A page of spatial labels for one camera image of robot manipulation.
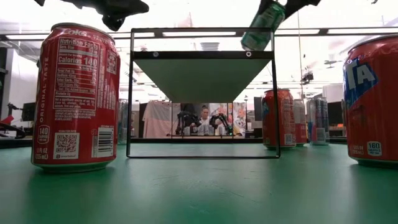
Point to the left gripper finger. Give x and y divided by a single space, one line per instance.
133 7

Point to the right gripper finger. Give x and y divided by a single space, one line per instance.
298 4
265 5

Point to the green soda can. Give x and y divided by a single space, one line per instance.
264 18

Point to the red-orange Fanta can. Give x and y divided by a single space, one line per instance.
373 109

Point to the other-station black robot arm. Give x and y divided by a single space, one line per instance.
186 119
220 119

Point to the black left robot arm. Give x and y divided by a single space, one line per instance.
39 2

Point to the red Coca-Cola can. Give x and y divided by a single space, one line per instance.
76 93

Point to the white cabinet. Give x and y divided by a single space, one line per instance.
332 93

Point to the black monitor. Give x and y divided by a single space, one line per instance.
335 113
258 109
28 112

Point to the red-orange soda can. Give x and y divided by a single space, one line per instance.
287 112

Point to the white cloth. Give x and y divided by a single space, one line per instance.
158 119

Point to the slim blue silver energy can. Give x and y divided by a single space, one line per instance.
317 118
122 124

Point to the floral cloth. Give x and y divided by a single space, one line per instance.
239 118

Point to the person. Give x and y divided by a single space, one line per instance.
204 116

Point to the green table mat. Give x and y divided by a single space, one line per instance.
199 193

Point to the black ceiling light rail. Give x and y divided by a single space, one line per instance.
323 31

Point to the black ceiling camera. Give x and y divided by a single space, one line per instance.
307 77

